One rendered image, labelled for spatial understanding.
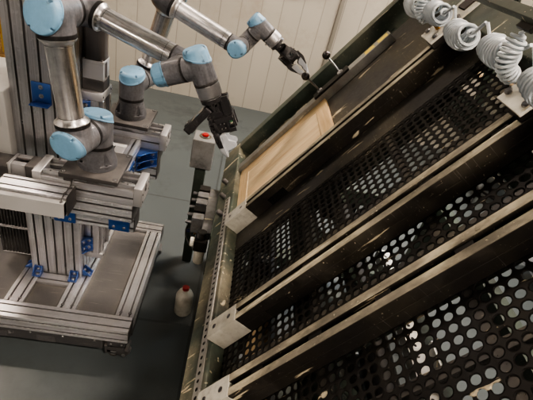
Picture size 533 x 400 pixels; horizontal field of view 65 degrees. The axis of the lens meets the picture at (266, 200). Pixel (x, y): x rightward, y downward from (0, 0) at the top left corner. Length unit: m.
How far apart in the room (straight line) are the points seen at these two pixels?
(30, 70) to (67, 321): 1.15
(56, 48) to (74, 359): 1.53
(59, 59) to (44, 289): 1.32
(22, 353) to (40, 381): 0.19
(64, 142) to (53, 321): 1.01
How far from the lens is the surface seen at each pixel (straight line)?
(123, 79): 2.12
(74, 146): 1.56
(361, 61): 1.97
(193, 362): 1.38
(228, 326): 1.28
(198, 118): 1.34
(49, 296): 2.41
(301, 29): 5.04
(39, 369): 2.42
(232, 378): 1.14
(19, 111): 1.99
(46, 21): 1.45
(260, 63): 5.12
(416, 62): 1.51
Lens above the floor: 1.99
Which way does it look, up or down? 34 degrees down
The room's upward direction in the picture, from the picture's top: 15 degrees clockwise
